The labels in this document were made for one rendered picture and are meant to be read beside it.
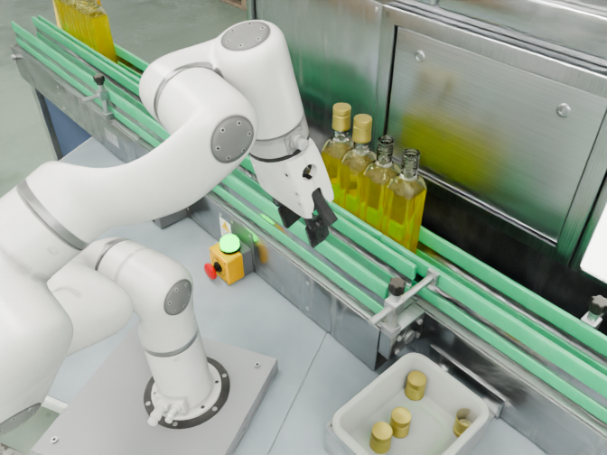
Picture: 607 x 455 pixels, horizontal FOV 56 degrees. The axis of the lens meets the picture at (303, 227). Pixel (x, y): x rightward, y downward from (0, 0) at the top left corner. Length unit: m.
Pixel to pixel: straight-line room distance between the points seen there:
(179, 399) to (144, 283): 0.26
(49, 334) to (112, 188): 0.14
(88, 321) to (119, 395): 0.37
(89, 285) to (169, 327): 0.15
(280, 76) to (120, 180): 0.19
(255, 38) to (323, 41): 0.76
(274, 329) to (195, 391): 0.25
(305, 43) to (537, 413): 0.91
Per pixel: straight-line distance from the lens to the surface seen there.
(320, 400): 1.09
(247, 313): 1.23
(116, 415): 1.10
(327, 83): 1.36
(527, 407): 1.06
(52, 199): 0.55
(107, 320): 0.80
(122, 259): 0.89
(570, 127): 0.98
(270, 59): 0.56
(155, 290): 0.84
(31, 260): 0.56
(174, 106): 0.53
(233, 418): 1.04
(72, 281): 0.82
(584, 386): 0.99
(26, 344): 0.54
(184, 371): 0.98
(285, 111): 0.60
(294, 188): 0.65
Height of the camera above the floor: 1.66
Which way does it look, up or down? 39 degrees down
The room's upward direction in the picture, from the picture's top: straight up
